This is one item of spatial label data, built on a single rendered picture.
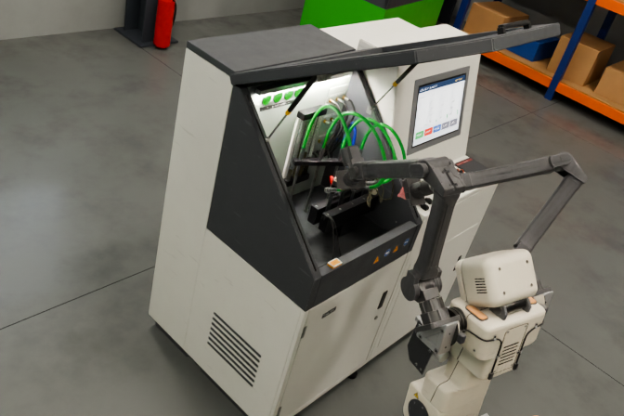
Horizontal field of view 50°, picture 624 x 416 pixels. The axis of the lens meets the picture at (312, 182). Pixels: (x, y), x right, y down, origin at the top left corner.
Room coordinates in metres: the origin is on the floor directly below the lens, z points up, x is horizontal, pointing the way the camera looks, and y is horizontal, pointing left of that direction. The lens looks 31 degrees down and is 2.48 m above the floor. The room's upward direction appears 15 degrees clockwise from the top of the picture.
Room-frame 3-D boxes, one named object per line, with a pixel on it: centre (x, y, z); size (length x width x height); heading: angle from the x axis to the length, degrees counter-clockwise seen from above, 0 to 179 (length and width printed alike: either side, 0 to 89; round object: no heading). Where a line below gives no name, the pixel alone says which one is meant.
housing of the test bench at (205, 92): (2.87, 0.08, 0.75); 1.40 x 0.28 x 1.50; 145
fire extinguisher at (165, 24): (5.69, 1.65, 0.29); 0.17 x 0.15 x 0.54; 145
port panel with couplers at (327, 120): (2.67, -0.02, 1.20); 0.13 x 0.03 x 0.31; 145
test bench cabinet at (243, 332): (2.34, -0.07, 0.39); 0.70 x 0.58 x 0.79; 145
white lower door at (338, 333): (2.18, -0.30, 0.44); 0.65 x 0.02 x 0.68; 145
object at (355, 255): (2.19, -0.29, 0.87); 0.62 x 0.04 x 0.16; 145
